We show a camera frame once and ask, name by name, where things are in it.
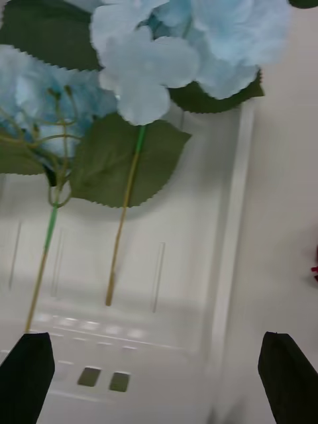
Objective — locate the large pale blue flower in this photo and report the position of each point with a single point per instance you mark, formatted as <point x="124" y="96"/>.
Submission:
<point x="149" y="66"/>

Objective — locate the small pale blue flower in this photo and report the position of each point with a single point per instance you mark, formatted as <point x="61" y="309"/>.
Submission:
<point x="33" y="99"/>

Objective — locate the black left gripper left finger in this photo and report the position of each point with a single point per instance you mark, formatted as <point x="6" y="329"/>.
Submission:
<point x="23" y="381"/>

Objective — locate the shallow white box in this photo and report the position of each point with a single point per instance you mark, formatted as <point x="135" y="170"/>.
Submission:
<point x="185" y="265"/>

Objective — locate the red rose with dark leaves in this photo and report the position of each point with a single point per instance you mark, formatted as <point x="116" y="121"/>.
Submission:
<point x="315" y="265"/>

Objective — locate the dark green three-leaf twig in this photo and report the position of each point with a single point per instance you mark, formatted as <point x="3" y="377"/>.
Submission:
<point x="304" y="2"/>

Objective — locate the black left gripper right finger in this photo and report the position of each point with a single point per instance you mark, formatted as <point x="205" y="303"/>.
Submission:
<point x="291" y="381"/>

